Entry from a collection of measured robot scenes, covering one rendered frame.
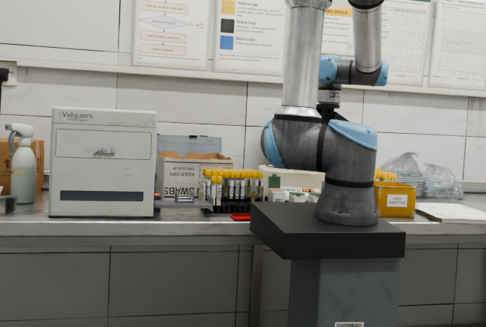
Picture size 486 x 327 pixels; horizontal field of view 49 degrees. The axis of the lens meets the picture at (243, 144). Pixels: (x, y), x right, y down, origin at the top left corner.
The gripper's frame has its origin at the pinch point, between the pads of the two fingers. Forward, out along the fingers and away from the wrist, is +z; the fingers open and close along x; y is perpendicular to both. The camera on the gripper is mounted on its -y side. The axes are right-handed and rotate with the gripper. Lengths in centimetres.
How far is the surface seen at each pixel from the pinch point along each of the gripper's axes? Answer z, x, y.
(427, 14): -63, -42, -67
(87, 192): 8, 4, 76
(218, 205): 12.7, -0.3, 37.9
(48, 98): -18, -62, 87
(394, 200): 9.5, 11.1, -17.3
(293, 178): 6.1, -16.2, 5.3
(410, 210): 12.7, 12.0, -23.0
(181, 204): 11, 6, 51
